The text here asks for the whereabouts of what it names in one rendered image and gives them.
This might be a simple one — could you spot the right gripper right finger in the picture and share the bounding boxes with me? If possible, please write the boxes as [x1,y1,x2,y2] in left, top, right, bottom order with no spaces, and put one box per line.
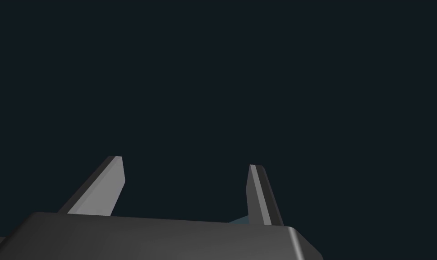
[245,164,285,227]

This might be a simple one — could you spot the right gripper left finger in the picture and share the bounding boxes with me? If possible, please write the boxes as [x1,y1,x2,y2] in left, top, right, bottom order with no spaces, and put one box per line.
[57,155,126,217]

